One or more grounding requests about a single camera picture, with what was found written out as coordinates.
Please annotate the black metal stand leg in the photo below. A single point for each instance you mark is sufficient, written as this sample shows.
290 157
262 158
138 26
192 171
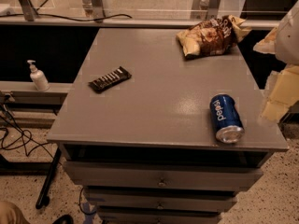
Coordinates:
43 198

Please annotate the black shoe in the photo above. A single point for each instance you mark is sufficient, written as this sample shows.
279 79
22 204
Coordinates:
65 219

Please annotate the white pump bottle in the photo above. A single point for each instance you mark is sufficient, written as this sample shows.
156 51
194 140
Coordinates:
38 77

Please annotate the grey drawer cabinet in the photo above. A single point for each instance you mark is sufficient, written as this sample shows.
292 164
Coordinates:
145 150

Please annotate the brown chip bag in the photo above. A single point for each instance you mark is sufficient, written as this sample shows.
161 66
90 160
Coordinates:
212 37

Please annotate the black rxbar chocolate bar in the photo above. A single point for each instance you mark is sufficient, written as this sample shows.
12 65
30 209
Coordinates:
110 80

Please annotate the person's tan trouser knee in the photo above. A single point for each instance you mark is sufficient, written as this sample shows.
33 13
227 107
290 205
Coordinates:
11 214

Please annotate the blue pepsi can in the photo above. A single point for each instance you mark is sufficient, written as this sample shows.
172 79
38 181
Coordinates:
226 122

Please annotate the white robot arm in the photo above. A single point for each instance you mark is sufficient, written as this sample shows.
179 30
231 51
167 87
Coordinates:
283 42

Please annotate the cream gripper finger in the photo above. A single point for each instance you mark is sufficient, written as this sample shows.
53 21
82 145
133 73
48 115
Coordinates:
267 45
280 93

